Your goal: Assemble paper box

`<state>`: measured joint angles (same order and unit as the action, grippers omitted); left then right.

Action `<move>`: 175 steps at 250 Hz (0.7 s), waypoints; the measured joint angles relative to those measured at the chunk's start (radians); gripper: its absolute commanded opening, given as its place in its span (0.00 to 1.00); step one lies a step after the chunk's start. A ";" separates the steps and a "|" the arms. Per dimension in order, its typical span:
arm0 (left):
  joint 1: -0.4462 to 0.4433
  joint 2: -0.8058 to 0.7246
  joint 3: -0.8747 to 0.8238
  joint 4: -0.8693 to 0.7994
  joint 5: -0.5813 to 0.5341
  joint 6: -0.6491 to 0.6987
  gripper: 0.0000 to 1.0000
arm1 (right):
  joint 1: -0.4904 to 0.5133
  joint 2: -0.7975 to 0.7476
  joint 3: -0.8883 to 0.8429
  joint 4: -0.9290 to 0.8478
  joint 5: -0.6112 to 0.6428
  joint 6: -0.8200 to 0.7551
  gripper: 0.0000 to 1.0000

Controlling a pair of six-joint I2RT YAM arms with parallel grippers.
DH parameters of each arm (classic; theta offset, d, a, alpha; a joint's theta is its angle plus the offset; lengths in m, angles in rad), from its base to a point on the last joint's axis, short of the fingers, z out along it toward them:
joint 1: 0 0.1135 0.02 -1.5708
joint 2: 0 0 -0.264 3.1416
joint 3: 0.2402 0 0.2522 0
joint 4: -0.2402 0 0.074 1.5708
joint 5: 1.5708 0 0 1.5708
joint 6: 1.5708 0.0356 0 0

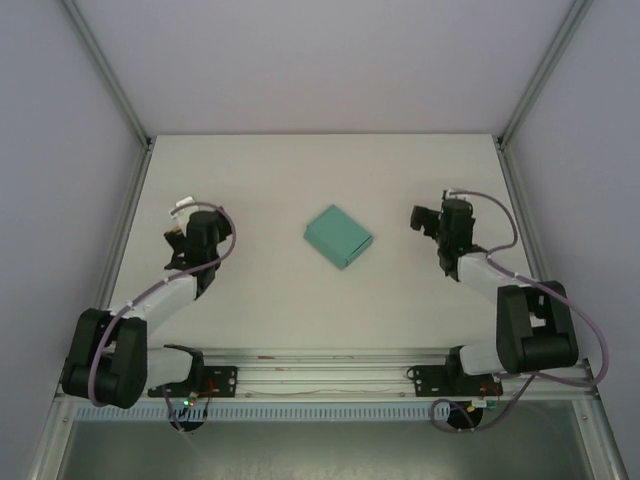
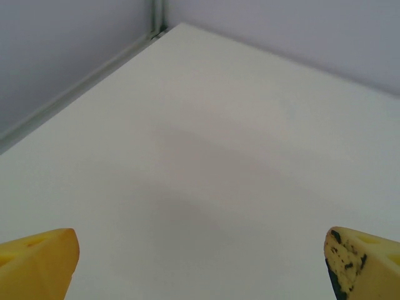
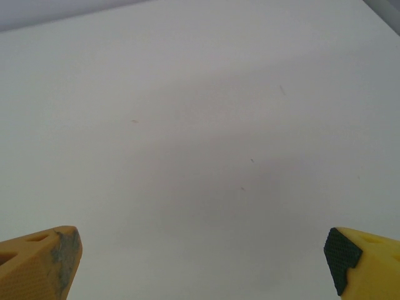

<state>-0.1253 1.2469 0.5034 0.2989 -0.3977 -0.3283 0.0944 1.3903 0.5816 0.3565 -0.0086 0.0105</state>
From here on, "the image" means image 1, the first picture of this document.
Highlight teal paper box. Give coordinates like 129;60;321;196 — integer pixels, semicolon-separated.
303;203;375;272

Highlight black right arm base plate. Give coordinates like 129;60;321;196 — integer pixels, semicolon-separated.
407;364;502;399

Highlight black round cable grommet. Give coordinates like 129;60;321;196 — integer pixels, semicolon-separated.
169;415;206;434
446;403;485;434

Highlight aluminium side rail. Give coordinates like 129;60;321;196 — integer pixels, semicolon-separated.
494;139;570;361
79;142;155;362

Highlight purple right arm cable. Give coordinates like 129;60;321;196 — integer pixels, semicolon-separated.
429;188;612;434

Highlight aluminium mounting rail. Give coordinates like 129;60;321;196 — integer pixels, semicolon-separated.
54;347;600;401

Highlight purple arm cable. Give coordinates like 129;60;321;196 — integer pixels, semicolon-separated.
429;188;612;434
87;200;239;437

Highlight grey metal sheet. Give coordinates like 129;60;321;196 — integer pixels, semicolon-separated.
54;419;591;480

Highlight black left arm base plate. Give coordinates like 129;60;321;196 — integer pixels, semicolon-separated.
147;364;239;399

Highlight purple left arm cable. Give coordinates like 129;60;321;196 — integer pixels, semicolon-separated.
87;200;239;437

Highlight aluminium frame post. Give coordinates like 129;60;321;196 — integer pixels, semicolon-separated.
62;0;154;151
497;0;595;149

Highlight grey slotted cable duct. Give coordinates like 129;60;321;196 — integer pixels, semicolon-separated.
74;403;451;422

